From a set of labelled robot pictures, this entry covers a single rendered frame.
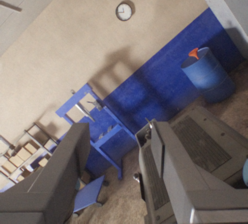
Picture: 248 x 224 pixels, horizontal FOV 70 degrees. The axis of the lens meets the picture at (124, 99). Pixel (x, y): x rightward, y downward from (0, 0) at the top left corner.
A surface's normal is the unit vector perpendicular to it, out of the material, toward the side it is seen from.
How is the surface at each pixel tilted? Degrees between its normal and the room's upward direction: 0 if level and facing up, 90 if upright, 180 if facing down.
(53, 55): 90
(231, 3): 90
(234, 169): 0
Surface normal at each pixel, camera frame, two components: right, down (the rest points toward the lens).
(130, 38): 0.01, 0.27
